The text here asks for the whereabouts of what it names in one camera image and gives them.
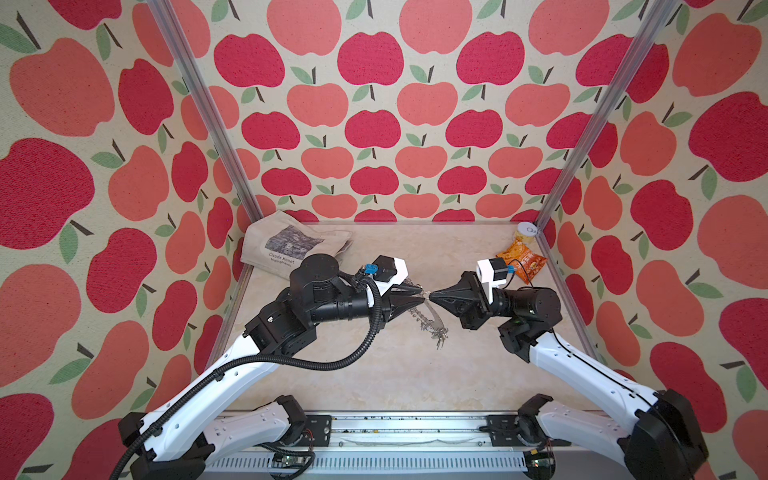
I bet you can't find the left aluminium corner post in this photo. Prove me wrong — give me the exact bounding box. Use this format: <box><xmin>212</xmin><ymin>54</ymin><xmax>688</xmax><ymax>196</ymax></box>
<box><xmin>148</xmin><ymin>0</ymin><xmax>263</xmax><ymax>222</ymax></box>

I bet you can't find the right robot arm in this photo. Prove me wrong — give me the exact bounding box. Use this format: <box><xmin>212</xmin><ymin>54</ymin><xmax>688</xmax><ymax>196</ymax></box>
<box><xmin>429</xmin><ymin>271</ymin><xmax>709</xmax><ymax>479</ymax></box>

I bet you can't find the printed canvas tote bag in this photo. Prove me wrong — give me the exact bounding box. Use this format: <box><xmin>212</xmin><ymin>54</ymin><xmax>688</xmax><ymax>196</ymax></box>
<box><xmin>241</xmin><ymin>211</ymin><xmax>353</xmax><ymax>279</ymax></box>

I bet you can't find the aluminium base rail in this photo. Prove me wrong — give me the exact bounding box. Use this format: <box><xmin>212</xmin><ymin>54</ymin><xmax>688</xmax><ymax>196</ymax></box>
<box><xmin>197</xmin><ymin>410</ymin><xmax>631</xmax><ymax>480</ymax></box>

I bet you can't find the orange snack bag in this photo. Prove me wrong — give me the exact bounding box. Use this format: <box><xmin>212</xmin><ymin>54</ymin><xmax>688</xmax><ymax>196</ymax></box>
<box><xmin>498</xmin><ymin>240</ymin><xmax>547</xmax><ymax>286</ymax></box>

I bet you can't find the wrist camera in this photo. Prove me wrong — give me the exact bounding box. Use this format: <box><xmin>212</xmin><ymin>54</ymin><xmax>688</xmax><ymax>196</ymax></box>
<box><xmin>362</xmin><ymin>255</ymin><xmax>409</xmax><ymax>286</ymax></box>
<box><xmin>476</xmin><ymin>257</ymin><xmax>516</xmax><ymax>288</ymax></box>

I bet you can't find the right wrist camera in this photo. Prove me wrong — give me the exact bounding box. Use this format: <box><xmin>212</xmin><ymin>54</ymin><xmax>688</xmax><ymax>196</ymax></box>
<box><xmin>476</xmin><ymin>257</ymin><xmax>516</xmax><ymax>288</ymax></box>

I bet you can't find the small yellow white can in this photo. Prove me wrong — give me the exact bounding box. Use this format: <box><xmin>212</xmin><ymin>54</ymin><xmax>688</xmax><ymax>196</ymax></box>
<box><xmin>515</xmin><ymin>221</ymin><xmax>539</xmax><ymax>245</ymax></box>

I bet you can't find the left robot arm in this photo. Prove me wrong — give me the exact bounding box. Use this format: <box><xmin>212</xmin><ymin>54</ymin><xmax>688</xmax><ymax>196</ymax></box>
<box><xmin>110</xmin><ymin>254</ymin><xmax>424</xmax><ymax>479</ymax></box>

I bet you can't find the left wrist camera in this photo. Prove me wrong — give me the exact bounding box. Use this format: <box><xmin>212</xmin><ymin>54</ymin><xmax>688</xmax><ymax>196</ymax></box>
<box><xmin>362</xmin><ymin>255</ymin><xmax>409</xmax><ymax>286</ymax></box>

